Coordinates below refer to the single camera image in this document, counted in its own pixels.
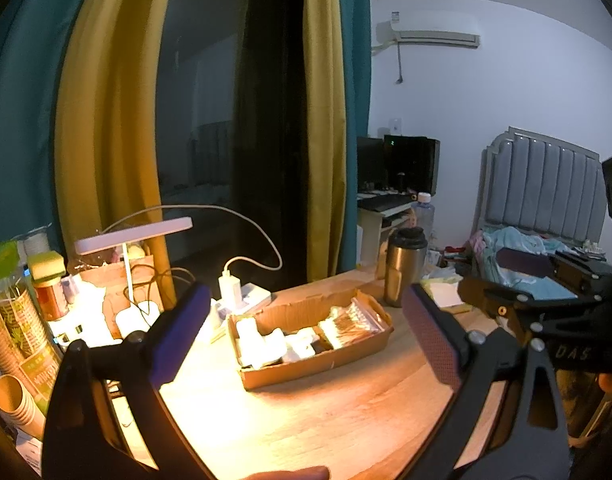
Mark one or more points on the clear water bottle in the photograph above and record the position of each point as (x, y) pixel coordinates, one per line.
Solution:
(424, 212)

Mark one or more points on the yellow curtain right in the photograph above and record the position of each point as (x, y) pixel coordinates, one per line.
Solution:
(326, 135)

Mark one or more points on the yellow tissue pack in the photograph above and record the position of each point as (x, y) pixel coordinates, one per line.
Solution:
(444, 292)

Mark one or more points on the yellow curtain left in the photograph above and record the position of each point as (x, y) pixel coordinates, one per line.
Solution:
(104, 147)

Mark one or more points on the stack of paper cups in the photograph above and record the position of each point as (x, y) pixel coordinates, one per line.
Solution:
(28, 360)

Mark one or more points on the white charger with cable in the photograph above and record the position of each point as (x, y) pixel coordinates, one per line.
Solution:
(229, 284)

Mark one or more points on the yellow curtain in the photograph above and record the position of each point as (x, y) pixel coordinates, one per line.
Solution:
(326, 135)
(104, 147)

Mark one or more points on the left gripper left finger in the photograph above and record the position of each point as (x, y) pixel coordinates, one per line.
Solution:
(83, 438)

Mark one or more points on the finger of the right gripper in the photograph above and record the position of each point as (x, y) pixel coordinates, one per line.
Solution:
(519, 309)
(566, 268)

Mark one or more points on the person's left hand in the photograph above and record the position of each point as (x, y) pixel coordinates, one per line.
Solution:
(309, 473)

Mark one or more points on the brown cardboard box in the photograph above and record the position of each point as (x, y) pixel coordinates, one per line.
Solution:
(305, 313)

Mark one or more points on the white air conditioner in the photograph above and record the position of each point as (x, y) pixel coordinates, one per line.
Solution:
(445, 28)

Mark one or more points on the white power strip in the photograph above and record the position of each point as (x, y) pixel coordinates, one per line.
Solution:
(253, 297)

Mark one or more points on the grey padded headboard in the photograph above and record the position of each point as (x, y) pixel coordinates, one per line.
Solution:
(541, 185)

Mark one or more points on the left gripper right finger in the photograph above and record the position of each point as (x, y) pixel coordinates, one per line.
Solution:
(528, 436)

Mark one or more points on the black monitor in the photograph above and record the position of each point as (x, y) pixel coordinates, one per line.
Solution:
(401, 163)

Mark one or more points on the white LED desk lamp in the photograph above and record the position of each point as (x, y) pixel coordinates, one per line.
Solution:
(132, 318)

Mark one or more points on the bag of cotton swabs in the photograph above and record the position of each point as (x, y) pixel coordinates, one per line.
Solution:
(347, 325)

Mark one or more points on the stainless steel travel mug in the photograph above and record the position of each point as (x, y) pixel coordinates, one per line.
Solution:
(405, 261)

